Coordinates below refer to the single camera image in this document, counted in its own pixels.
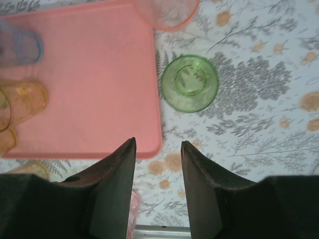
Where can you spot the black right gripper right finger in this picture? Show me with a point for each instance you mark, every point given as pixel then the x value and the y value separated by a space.
pixel 249 211

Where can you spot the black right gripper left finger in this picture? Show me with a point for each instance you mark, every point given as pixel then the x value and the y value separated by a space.
pixel 62 209

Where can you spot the small pink glass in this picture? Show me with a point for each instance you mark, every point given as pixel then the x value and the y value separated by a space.
pixel 133 214

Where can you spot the tall orange glass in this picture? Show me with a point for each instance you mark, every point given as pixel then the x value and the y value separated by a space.
pixel 7 142

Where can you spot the small orange glass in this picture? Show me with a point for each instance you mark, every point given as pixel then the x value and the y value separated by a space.
pixel 27 102
pixel 32 168

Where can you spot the tall blue glass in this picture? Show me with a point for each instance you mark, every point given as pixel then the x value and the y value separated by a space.
pixel 22 47

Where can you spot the tall peach glass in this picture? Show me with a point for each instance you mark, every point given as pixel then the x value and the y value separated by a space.
pixel 167 15

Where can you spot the pink plastic tray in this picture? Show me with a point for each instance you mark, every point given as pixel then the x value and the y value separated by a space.
pixel 99 87

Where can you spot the floral tablecloth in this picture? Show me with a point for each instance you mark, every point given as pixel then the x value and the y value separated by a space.
pixel 249 149

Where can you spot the small green glass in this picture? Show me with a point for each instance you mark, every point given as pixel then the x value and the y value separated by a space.
pixel 190 84

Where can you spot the aluminium table edge rail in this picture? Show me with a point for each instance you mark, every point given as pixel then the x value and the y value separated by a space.
pixel 162 231

